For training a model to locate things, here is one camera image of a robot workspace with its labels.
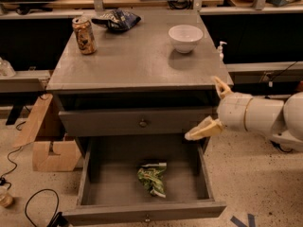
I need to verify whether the grey top drawer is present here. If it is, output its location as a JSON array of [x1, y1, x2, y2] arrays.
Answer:
[[59, 107, 217, 137]]

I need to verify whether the white pump bottle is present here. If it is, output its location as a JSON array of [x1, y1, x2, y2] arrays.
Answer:
[[217, 41, 227, 61]]

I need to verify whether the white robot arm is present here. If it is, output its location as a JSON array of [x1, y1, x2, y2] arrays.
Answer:
[[185, 77, 303, 151]]

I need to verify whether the open grey middle drawer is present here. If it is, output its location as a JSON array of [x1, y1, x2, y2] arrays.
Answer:
[[63, 134, 226, 226]]

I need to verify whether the grey drawer cabinet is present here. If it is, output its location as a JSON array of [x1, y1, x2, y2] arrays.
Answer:
[[45, 9, 235, 154]]

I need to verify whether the clear plastic cup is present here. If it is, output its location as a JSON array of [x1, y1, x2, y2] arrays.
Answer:
[[0, 186, 13, 207]]

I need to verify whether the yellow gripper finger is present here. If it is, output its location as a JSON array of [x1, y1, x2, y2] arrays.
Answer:
[[185, 116, 224, 141], [212, 76, 232, 99]]

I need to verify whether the green jalapeno chip bag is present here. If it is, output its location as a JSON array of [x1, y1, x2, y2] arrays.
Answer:
[[137, 162, 167, 198]]

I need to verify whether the clear plastic container left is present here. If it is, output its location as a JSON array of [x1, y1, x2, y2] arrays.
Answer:
[[0, 58, 16, 78]]

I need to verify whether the blue chip bag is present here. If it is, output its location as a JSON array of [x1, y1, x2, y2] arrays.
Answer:
[[91, 9, 141, 32]]

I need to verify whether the blue tape marker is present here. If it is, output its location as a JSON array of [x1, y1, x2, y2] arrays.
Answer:
[[229, 213, 257, 227]]

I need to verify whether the black floor cable left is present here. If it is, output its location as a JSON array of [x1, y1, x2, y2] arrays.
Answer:
[[0, 120, 69, 227]]

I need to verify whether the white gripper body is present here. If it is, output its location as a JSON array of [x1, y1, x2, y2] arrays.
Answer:
[[217, 93, 253, 131]]

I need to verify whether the white ceramic bowl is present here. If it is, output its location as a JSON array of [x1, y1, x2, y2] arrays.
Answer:
[[169, 25, 204, 53]]

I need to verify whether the orange soda can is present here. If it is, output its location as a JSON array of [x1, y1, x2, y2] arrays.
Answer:
[[72, 16, 97, 55]]

